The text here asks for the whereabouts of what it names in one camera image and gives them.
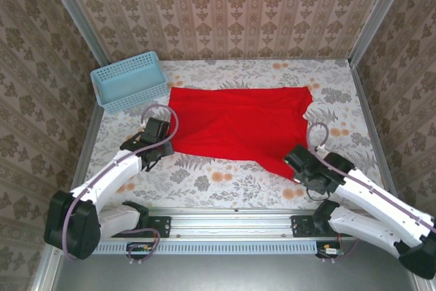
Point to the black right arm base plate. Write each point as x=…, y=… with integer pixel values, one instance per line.
x=301, y=226

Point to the small circuit board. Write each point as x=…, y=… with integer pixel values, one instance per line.
x=139, y=250
x=328, y=250

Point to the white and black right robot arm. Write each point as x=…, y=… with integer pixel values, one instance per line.
x=374, y=202

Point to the light blue plastic basket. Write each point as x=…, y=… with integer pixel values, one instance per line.
x=126, y=79

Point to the aluminium mounting rail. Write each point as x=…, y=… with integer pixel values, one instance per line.
x=231, y=223

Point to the red t-shirt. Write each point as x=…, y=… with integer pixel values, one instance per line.
x=238, y=124

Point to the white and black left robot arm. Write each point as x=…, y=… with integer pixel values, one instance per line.
x=102, y=182

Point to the floral tablecloth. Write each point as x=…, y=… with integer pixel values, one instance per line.
x=153, y=175

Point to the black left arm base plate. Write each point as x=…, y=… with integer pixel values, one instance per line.
x=160, y=224

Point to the aluminium frame post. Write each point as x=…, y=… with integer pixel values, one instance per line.
x=71, y=8
x=381, y=8

